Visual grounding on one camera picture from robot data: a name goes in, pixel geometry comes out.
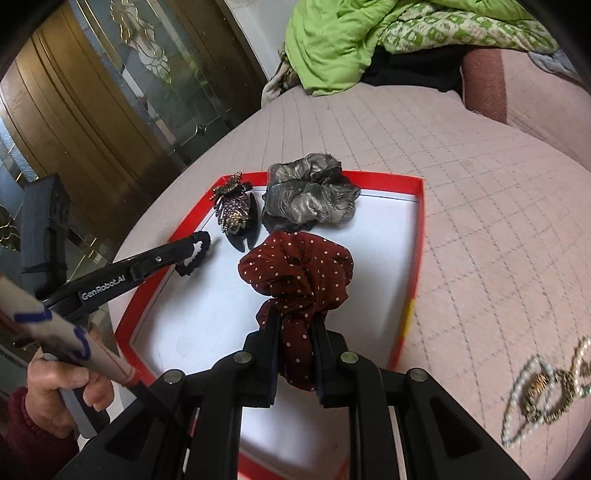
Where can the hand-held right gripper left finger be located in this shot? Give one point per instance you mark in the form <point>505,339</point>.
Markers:
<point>273,355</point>

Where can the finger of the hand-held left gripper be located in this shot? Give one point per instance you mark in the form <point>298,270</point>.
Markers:
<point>161,258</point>

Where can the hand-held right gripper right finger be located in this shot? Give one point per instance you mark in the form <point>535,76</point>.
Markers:
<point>319,364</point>

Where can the red shallow tray box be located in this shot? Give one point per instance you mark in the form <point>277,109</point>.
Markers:
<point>194,314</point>

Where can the red polka dot scrunchie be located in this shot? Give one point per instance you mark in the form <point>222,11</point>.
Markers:
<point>295,277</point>

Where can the person's left forearm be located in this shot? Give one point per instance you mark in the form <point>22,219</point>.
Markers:
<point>27,443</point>

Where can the person's left hand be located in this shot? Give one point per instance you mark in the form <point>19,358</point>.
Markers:
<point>55,392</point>

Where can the rhinestone hair claw clip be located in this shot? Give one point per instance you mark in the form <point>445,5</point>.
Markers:
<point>235,212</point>

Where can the wooden door with etched glass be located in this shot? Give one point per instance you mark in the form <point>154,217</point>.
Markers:
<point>83,92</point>

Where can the grey sheer scrunchie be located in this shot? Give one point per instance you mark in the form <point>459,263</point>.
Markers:
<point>304,198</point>

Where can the pink quilted bed cover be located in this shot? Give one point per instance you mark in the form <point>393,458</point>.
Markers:
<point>461,230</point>

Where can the beige patterned cloth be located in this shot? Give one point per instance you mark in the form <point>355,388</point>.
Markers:
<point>277,85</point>

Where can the lime green quilt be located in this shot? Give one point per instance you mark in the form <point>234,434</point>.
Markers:
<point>332,41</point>

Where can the black cloth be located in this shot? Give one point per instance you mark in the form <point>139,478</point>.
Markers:
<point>406,69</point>

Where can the pink brown bolster pillow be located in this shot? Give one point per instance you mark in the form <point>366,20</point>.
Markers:
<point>485,83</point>

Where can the green white patterned quilt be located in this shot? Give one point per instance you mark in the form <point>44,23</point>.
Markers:
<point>461,32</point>

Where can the grey quilted blanket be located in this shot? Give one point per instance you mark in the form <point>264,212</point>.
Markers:
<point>549,60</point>

